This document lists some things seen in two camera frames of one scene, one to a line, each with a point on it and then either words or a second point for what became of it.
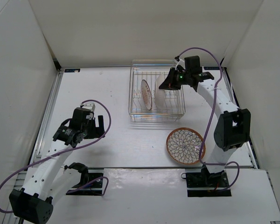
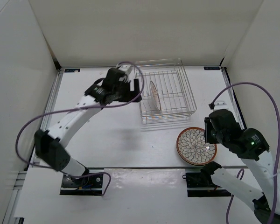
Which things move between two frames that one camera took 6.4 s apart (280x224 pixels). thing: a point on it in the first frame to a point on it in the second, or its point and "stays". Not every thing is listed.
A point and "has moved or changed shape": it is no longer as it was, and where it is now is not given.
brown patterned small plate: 146,95 to 155,96
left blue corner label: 72,70 stays
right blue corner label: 211,68 stays
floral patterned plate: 159,93 to 192,147
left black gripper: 98,132 to 127,84
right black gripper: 169,83 to 207,126
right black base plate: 203,185 stays
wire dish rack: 147,102 has moved or changed shape
